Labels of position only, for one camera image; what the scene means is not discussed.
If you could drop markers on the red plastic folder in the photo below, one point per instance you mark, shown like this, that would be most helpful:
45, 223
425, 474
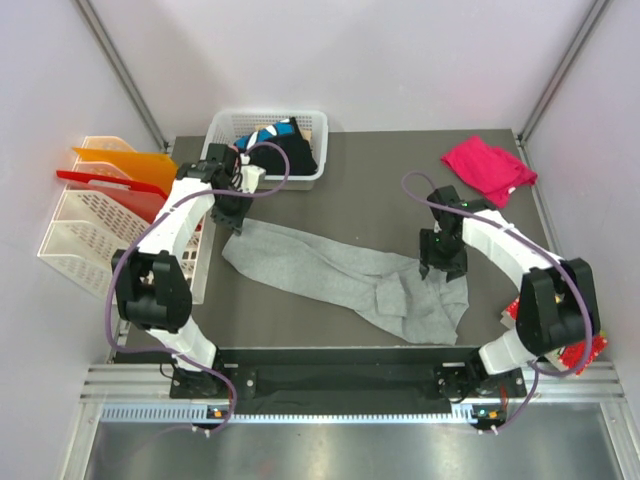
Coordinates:
144, 200

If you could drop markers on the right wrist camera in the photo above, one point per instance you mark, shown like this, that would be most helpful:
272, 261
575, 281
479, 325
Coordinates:
445, 196

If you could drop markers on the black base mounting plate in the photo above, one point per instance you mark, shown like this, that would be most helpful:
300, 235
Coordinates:
406, 387

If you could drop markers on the black t shirt with print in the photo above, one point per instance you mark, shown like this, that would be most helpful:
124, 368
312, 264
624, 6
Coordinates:
287, 135

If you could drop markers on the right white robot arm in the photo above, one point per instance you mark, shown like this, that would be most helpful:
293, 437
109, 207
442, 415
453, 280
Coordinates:
557, 299

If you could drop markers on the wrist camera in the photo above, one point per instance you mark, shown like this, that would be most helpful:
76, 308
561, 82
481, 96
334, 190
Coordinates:
232, 170
445, 196

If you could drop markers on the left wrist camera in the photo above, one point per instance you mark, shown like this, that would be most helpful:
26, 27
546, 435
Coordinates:
232, 170

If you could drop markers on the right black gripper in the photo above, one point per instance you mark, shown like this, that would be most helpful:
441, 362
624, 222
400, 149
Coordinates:
430, 258

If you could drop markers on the grey slotted cable duct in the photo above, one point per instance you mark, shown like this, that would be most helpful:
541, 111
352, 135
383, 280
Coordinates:
174, 413

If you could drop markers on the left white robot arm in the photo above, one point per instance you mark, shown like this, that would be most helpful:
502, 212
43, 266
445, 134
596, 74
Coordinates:
148, 287

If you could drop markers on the red patterned book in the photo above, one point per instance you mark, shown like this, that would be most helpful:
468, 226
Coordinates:
564, 358

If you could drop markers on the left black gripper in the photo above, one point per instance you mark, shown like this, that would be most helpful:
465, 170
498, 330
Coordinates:
234, 222

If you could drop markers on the white plastic laundry basket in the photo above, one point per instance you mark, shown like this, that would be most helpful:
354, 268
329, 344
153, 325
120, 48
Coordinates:
229, 125

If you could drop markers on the grey t shirt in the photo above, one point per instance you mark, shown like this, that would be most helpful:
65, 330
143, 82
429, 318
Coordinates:
386, 289

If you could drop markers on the white plastic file organizer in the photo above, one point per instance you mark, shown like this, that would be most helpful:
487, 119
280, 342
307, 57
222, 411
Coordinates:
87, 228

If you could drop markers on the orange plastic folder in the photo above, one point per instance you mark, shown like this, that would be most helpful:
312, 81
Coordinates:
153, 168

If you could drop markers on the pink folded t shirt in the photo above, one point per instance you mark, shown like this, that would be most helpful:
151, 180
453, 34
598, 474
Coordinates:
490, 170

